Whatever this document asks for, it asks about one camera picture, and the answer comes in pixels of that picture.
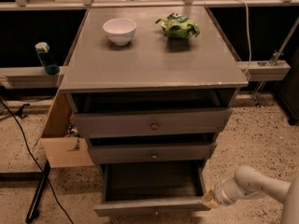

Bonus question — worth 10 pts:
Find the open cardboard box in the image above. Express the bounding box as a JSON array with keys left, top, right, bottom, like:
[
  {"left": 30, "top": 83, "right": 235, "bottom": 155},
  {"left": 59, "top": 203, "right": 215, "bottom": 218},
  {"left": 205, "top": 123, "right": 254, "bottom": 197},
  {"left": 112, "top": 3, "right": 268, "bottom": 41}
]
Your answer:
[{"left": 38, "top": 91, "right": 93, "bottom": 168}]

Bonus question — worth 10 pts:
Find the white hanging cable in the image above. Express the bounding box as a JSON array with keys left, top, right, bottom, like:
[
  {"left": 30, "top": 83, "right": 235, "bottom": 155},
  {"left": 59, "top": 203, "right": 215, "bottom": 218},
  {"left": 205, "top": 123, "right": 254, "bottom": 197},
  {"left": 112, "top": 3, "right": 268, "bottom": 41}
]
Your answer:
[{"left": 231, "top": 0, "right": 252, "bottom": 77}]

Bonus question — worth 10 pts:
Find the black flat floor bar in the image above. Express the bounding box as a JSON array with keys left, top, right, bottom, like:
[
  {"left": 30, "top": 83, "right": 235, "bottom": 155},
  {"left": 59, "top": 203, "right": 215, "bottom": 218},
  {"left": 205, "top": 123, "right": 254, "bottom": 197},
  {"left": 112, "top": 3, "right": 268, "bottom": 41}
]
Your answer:
[{"left": 25, "top": 161, "right": 50, "bottom": 224}]

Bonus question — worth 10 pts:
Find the grey wooden drawer cabinet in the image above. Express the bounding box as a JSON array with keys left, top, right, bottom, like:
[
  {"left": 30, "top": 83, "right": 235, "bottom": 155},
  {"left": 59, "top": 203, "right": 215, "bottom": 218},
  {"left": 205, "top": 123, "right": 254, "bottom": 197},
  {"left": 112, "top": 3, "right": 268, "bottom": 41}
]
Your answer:
[{"left": 59, "top": 5, "right": 249, "bottom": 170}]

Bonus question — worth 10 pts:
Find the grey bottom drawer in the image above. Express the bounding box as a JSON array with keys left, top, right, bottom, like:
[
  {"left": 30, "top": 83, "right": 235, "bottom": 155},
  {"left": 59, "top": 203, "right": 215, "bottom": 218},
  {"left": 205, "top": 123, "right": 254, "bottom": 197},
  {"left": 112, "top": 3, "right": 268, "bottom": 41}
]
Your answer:
[{"left": 94, "top": 161, "right": 208, "bottom": 217}]

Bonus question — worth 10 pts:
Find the metal diagonal brace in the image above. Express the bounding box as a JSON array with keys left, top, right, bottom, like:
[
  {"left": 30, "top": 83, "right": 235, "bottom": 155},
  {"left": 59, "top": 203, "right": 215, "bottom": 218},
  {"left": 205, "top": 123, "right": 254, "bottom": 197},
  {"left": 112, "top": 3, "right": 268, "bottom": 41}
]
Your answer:
[{"left": 251, "top": 17, "right": 299, "bottom": 107}]

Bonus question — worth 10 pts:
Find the green crumpled chip bag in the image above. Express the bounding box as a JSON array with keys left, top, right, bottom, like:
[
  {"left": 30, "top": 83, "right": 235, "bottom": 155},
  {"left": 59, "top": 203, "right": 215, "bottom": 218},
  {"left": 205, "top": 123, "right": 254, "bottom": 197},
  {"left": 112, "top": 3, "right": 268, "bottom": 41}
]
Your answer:
[{"left": 155, "top": 13, "right": 200, "bottom": 39}]

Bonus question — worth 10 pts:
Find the grey top drawer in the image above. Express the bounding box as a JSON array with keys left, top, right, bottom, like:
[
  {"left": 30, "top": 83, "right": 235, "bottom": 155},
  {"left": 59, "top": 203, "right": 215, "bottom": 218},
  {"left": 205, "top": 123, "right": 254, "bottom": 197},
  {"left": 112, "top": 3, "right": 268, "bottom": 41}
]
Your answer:
[{"left": 73, "top": 108, "right": 233, "bottom": 138}]

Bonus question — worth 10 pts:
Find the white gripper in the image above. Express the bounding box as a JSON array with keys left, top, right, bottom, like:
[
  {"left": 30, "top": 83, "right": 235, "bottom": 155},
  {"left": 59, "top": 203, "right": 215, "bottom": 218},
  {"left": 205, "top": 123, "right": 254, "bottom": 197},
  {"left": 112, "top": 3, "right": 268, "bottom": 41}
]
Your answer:
[{"left": 202, "top": 178, "right": 241, "bottom": 208}]

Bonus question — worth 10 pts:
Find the grey drawer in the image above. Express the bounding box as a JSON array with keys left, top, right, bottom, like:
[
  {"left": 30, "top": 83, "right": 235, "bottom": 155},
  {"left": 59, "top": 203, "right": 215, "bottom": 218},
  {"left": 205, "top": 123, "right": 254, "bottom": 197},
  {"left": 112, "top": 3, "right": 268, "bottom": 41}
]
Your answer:
[
  {"left": 73, "top": 108, "right": 233, "bottom": 138},
  {"left": 94, "top": 161, "right": 208, "bottom": 217},
  {"left": 89, "top": 142, "right": 217, "bottom": 164}
]

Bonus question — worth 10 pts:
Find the black floor cable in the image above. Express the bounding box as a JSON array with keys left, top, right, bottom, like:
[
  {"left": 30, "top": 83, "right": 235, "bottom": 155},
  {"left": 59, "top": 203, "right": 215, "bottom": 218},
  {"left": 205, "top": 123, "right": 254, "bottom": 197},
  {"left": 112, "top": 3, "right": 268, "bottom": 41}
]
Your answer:
[{"left": 0, "top": 98, "right": 75, "bottom": 224}]

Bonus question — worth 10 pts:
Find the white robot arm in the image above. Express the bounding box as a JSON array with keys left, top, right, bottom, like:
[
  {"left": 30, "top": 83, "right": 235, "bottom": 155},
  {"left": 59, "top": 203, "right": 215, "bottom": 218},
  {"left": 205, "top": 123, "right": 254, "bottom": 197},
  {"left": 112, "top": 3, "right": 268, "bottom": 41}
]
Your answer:
[{"left": 202, "top": 166, "right": 299, "bottom": 224}]

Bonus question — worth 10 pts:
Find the white ceramic bowl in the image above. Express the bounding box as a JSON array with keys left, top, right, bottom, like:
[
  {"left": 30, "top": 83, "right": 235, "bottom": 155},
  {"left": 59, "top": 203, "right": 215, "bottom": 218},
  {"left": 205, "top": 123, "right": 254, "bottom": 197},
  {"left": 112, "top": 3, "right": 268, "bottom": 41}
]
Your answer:
[{"left": 103, "top": 18, "right": 136, "bottom": 46}]

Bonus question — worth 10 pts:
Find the blue water bottle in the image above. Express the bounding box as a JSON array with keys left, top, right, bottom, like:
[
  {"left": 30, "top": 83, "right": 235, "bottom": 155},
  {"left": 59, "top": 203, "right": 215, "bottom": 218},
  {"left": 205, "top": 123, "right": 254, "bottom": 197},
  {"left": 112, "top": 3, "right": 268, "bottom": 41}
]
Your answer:
[{"left": 35, "top": 42, "right": 60, "bottom": 76}]

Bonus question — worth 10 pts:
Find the grey middle drawer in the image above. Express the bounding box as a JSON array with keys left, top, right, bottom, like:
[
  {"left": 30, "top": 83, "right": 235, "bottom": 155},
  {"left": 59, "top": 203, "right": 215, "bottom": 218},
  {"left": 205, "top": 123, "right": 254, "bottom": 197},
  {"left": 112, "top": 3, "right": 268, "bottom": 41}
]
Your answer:
[{"left": 89, "top": 142, "right": 217, "bottom": 164}]

